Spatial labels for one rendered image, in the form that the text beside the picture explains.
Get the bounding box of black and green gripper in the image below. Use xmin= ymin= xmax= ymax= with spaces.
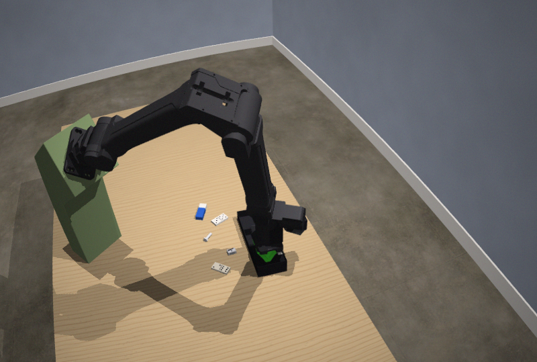
xmin=250 ymin=224 xmax=283 ymax=262

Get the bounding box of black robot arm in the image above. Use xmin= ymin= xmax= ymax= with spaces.
xmin=64 ymin=68 xmax=307 ymax=244

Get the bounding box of black rack of bins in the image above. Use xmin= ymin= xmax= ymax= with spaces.
xmin=237 ymin=210 xmax=287 ymax=277

